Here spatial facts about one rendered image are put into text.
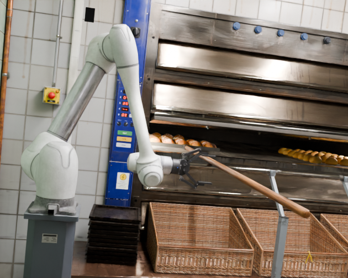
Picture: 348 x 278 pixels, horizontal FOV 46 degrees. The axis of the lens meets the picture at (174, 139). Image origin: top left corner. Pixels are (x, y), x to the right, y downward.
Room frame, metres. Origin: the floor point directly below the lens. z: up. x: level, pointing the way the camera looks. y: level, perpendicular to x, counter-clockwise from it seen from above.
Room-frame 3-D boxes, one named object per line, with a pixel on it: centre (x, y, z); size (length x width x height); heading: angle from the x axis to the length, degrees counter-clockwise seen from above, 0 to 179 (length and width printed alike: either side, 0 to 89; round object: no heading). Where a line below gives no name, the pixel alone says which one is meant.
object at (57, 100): (2.48, 0.75, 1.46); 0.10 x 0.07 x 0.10; 101
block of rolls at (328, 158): (3.36, -1.20, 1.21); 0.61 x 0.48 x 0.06; 11
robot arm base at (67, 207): (1.66, 0.45, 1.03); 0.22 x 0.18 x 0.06; 11
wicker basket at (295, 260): (2.55, -0.78, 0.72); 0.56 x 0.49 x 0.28; 102
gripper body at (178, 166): (2.01, -0.04, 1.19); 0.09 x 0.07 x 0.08; 101
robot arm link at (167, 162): (1.99, 0.03, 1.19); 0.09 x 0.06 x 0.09; 11
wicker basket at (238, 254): (2.44, -0.20, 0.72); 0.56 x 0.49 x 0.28; 101
